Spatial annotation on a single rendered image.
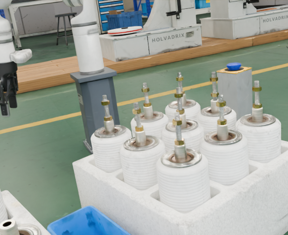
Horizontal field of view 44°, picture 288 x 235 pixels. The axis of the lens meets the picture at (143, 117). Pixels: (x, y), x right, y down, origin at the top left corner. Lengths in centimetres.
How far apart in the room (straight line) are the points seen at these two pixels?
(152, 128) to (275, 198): 31
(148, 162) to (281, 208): 31
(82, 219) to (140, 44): 228
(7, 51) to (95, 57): 38
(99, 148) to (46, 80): 195
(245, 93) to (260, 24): 256
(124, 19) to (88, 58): 408
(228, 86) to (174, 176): 47
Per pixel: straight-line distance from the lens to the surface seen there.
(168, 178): 63
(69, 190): 115
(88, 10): 128
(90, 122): 133
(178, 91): 78
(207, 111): 89
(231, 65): 102
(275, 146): 81
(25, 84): 271
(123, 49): 291
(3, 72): 103
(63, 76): 274
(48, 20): 918
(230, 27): 342
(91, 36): 129
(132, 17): 540
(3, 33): 101
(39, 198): 115
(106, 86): 130
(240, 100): 103
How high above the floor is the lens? 54
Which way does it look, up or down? 18 degrees down
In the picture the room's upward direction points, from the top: 8 degrees counter-clockwise
